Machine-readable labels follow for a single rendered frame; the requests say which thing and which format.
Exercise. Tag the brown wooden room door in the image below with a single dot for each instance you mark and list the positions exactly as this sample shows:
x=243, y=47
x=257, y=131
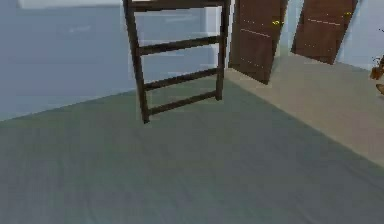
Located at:
x=255, y=40
x=321, y=33

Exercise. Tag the brown house plant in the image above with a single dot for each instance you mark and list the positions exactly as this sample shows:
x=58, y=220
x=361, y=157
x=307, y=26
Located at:
x=377, y=71

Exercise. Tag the dark brown wooden shelf frame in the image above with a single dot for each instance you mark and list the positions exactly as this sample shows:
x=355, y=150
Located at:
x=138, y=63

